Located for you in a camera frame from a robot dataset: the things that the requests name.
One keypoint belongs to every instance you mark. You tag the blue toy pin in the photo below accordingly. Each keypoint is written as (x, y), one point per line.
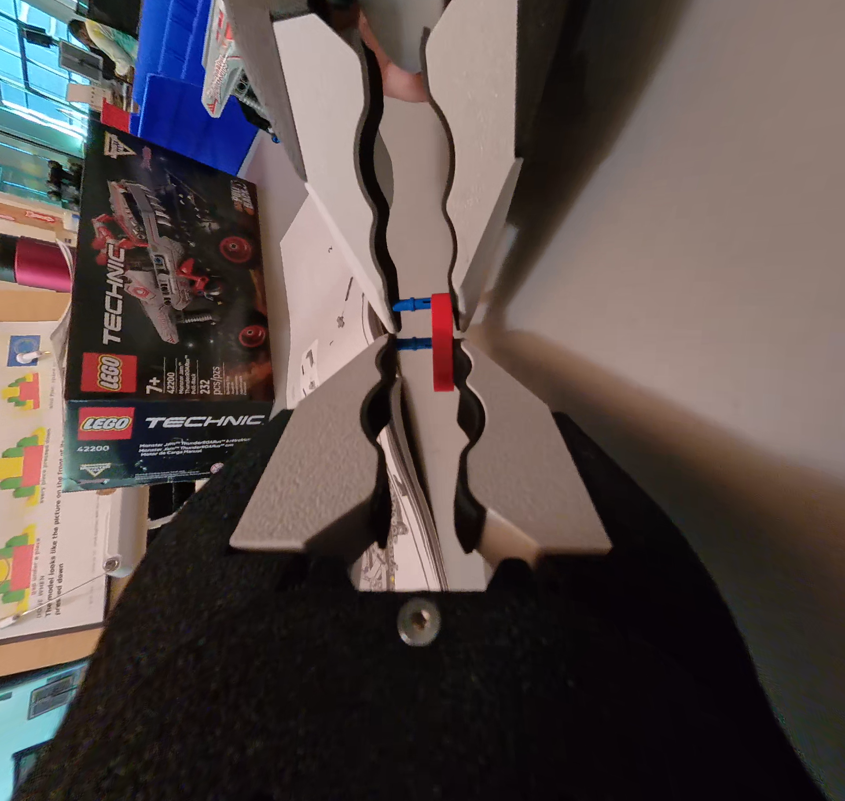
(410, 305)
(414, 344)

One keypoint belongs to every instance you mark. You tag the person's right hand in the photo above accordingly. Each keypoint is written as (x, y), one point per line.
(406, 85)

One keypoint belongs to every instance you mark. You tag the red toy beam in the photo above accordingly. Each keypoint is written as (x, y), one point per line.
(442, 346)

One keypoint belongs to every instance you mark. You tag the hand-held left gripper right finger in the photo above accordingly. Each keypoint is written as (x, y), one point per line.
(535, 478)

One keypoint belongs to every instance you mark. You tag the part-built toy truck model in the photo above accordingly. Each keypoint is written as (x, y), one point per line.
(228, 62)

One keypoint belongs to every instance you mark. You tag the pink bottle with black lid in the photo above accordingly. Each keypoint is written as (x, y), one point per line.
(39, 263)

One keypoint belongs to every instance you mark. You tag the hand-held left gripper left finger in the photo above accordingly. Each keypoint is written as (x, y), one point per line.
(317, 471)

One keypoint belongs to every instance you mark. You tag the black toy set box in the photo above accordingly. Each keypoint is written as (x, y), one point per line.
(171, 299)

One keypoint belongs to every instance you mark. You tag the sheet with brick pictures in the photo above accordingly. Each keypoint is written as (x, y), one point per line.
(59, 484)

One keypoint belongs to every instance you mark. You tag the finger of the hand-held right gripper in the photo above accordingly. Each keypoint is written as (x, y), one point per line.
(482, 101)
(330, 121)

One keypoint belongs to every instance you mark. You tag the open instruction booklet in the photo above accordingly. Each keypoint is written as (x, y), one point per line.
(323, 299)

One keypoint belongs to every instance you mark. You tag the grey desk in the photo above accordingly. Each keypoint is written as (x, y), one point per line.
(673, 233)

